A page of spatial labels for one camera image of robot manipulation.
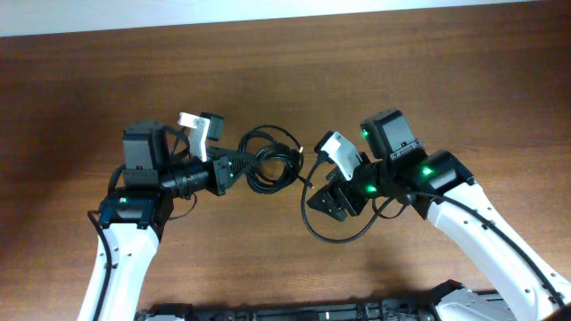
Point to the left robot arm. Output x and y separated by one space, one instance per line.
160 166

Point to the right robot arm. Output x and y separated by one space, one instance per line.
444 192

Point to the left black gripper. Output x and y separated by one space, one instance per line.
222 174

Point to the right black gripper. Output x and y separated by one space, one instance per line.
336 196

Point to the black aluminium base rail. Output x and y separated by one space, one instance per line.
290 312

